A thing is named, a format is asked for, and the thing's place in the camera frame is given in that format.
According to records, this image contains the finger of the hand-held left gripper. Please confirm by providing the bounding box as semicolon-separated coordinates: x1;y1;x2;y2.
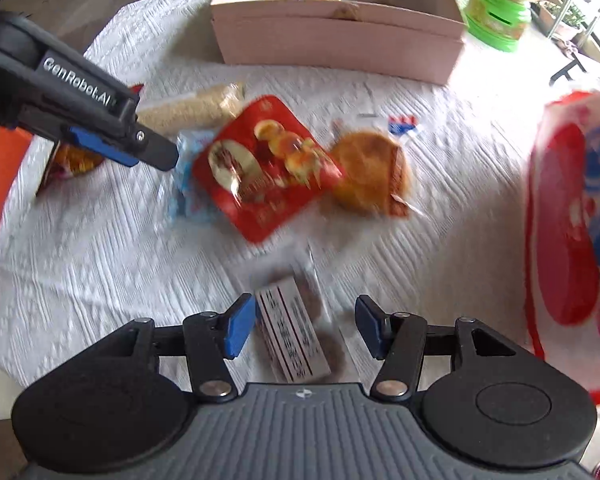
70;127;139;167
111;99;180;171

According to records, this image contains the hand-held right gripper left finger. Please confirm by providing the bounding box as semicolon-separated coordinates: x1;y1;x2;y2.
110;293;257;403

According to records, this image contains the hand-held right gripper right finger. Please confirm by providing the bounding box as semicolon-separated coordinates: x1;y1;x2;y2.
355;295;518;401

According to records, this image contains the white label cookie packet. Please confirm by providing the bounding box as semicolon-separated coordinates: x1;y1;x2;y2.
254;250;351;383

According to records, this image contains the light blue snack packet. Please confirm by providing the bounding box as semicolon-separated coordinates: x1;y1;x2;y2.
167;129;221;226

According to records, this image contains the pink cardboard box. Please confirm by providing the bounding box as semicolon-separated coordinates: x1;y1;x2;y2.
210;0;468;86

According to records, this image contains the small red gold packet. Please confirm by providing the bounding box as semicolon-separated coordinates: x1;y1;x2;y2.
35;140;106;196

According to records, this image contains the beige bar snack packet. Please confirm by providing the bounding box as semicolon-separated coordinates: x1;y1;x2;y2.
137;82;246;135

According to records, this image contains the red pastry packet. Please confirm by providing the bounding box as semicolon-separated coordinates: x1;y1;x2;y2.
191;94;343;246

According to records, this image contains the orange flat object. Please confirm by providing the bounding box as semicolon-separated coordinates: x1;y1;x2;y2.
0;125;33;273

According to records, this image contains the white textured tablecloth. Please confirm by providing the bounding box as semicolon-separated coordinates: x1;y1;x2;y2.
0;0;600;411

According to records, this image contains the clear round cake packet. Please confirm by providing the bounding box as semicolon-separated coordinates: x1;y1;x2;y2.
325;115;426;218

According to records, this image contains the rabbit-shaped red white bag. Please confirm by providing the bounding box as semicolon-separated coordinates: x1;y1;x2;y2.
524;67;600;406

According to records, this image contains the green candy dispenser jar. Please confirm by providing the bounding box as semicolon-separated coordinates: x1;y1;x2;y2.
464;0;555;52

